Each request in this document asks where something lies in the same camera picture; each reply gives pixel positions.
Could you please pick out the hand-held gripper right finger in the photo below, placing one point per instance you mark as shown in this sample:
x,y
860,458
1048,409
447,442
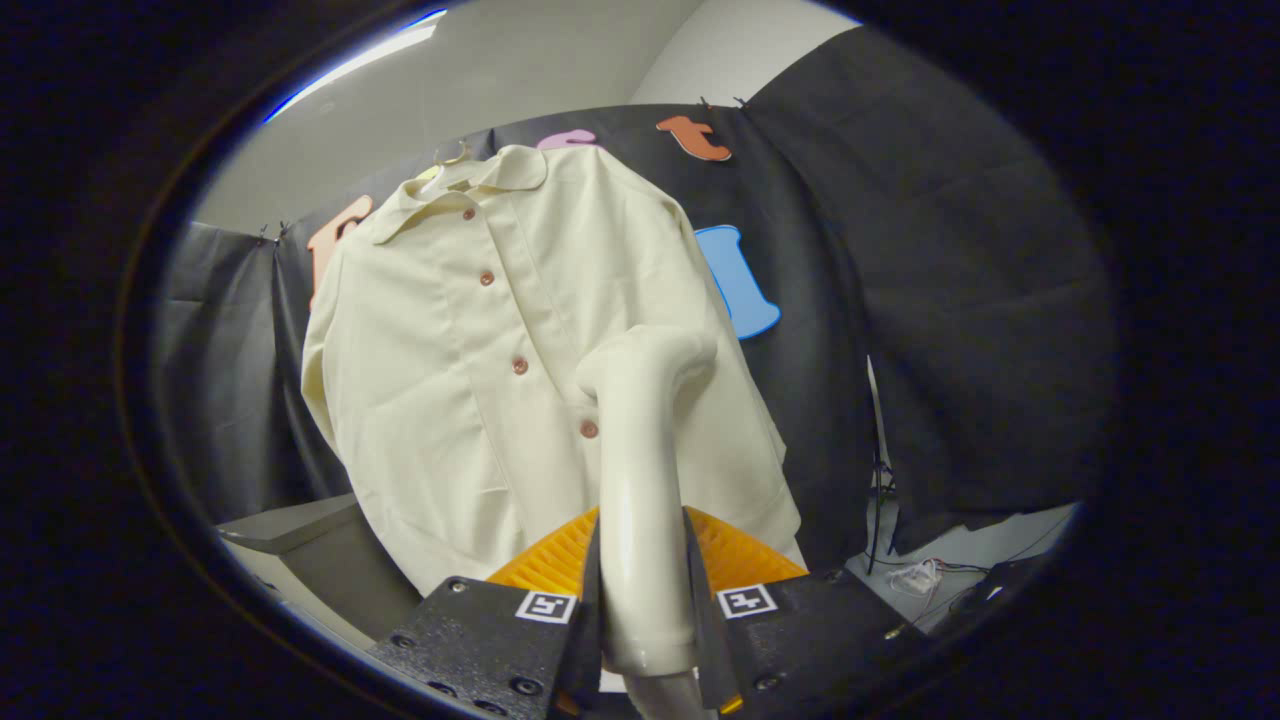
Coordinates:
x,y
810,630

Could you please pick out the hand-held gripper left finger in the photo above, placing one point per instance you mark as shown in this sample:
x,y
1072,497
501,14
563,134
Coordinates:
x,y
480,645

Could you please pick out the cream garment steamer head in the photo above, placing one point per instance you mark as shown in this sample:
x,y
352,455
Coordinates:
x,y
640,480

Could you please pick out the cream button-up shirt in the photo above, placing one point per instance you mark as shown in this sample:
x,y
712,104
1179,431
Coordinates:
x,y
440,400

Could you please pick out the grey cabinet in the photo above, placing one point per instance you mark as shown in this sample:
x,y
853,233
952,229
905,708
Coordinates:
x,y
340,560

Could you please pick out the black box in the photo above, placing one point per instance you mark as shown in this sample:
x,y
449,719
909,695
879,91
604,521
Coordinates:
x,y
1000,580

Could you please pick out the black backdrop cloth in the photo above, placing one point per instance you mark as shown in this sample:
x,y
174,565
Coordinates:
x,y
950,300

